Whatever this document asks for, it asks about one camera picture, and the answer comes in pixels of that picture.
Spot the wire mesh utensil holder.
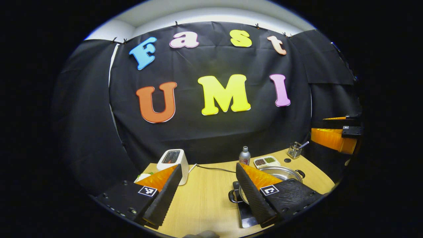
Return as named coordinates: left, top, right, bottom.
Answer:
left=287, top=142, right=302, bottom=159

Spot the stainless steel pot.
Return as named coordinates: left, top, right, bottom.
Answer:
left=228, top=166, right=306, bottom=205

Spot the white divided spice tray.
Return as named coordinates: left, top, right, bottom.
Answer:
left=253, top=155, right=281, bottom=169

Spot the black induction cooktop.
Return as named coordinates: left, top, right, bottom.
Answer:
left=232, top=181, right=261, bottom=228

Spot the white toaster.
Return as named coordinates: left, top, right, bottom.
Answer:
left=157, top=149, right=189, bottom=186

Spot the silver spray bottle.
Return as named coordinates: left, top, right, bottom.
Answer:
left=239, top=146, right=251, bottom=166

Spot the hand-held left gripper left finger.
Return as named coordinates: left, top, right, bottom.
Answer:
left=94, top=164, right=183, bottom=230

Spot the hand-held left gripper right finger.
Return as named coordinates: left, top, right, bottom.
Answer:
left=235, top=162, right=326, bottom=228

